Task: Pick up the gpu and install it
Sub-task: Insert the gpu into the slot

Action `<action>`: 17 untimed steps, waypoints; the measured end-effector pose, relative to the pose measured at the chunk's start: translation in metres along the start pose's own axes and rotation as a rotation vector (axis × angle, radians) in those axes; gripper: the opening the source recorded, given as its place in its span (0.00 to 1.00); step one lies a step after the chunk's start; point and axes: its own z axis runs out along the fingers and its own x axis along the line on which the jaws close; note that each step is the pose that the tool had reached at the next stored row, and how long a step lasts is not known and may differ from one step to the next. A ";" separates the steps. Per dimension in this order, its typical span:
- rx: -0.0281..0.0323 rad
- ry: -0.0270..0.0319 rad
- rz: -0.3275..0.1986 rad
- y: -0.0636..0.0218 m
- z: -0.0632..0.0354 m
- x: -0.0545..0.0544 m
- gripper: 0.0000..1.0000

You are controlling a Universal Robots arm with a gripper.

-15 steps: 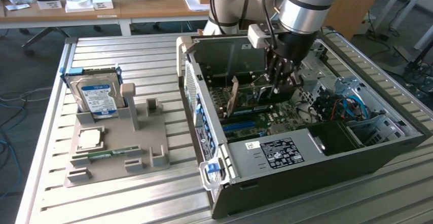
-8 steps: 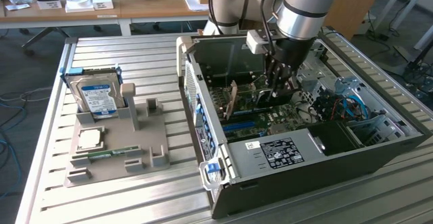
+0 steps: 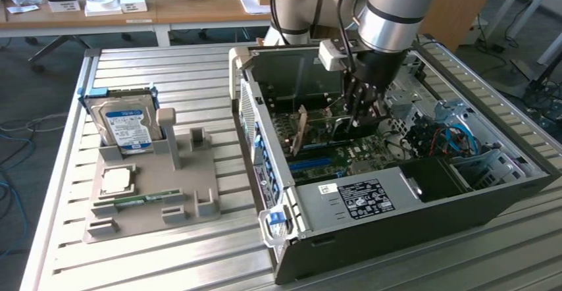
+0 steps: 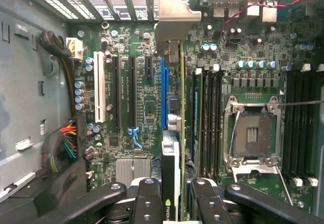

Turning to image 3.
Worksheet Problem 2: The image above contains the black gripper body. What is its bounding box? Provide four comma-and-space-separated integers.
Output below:
350, 49, 410, 93

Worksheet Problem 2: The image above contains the black green graphics card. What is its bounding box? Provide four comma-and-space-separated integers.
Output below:
287, 104, 381, 157

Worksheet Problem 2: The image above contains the metal disk bay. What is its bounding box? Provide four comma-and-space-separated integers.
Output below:
383, 73, 478, 134

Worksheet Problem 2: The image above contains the green motherboard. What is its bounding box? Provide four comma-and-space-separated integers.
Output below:
267, 99, 410, 185

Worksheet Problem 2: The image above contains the blue expansion slot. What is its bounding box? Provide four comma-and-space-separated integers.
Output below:
287, 157, 333, 172

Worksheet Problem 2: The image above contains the brown wooden cabinet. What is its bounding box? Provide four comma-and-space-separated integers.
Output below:
419, 0, 505, 52

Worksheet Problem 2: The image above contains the black plastic shroud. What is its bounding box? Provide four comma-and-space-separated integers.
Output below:
402, 157, 474, 203

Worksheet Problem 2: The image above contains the metal drive cage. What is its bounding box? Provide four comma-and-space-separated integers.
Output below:
447, 149, 527, 190

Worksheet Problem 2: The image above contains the grey power supply unit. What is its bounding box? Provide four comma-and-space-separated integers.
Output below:
294, 167, 422, 232

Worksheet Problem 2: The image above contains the white paper stack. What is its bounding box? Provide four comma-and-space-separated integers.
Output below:
238, 0, 272, 16

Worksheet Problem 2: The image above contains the black equipment stand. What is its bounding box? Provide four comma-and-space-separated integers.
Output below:
519, 57, 562, 134

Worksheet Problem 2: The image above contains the open grey PC case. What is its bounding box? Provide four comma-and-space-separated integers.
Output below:
227, 36, 562, 286

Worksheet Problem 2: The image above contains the wooden desk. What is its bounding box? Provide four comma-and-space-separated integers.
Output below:
151, 0, 276, 47
0, 0, 172, 73

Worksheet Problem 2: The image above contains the grey parts rack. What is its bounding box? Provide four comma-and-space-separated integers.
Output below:
83, 107, 223, 245

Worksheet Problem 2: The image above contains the hard disk with blue caddy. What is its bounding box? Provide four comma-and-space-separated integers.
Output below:
78, 86, 160, 155

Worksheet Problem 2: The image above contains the green RAM stick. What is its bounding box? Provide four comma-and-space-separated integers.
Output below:
94, 190, 182, 208

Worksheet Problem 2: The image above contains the plain white box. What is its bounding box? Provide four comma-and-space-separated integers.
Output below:
119, 0, 148, 13

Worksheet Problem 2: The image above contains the silver CPU chip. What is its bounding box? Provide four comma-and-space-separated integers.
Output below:
99, 168, 132, 194

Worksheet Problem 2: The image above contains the flat white box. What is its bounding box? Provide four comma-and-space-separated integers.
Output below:
83, 0, 124, 17

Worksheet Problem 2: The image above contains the white tape roll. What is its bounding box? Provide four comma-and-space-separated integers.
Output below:
86, 0, 119, 11

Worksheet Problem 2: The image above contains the white box with black face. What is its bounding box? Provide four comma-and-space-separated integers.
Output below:
43, 0, 82, 13

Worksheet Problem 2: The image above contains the white paper slip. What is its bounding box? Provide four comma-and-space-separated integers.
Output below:
7, 4, 40, 14

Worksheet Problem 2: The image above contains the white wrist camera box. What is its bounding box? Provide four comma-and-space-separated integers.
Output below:
319, 39, 355, 72

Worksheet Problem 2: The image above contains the blue wire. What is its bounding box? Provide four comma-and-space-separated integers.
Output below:
446, 123, 481, 156

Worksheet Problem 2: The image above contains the white floor cable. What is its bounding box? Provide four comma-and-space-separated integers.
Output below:
0, 113, 70, 134

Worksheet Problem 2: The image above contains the blue floor cable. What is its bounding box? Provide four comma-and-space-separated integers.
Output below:
0, 136, 35, 259

